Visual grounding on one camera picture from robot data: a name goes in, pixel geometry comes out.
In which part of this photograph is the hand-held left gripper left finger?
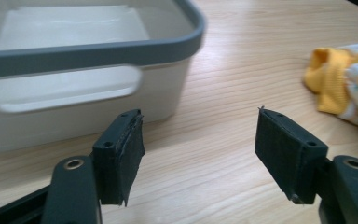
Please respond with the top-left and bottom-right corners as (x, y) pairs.
(91, 108), (146, 207)

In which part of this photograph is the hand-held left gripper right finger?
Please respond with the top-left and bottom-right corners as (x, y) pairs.
(254, 105), (329, 205)

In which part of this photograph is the yellow patterned baby garment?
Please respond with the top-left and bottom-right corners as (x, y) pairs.
(303, 42), (358, 142)

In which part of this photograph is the white plastic bin grey rim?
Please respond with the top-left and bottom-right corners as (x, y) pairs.
(0, 0), (207, 155)

